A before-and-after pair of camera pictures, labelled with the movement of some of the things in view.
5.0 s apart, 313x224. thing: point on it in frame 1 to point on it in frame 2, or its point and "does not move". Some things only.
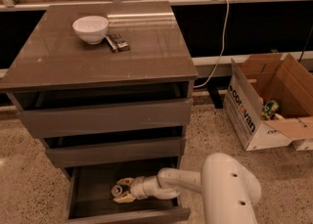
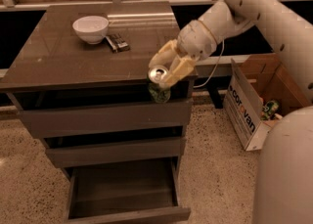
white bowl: [91, 28] does not move
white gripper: [142, 188] to [194, 41]
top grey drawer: [104, 110] does not move
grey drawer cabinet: [108, 87] does not move
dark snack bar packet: [116, 43] does not move
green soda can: [116, 190] to [156, 75]
